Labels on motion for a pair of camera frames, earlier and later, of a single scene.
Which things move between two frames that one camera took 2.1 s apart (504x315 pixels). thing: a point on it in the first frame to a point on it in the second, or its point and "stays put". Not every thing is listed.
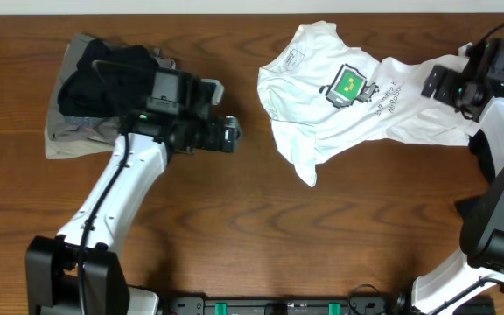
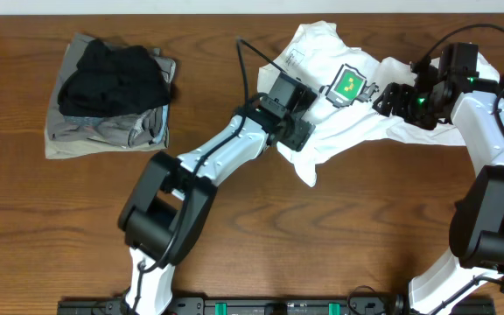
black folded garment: (108, 81) stays put
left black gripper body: (203, 135) to (295, 136)
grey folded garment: (64, 129) stays put
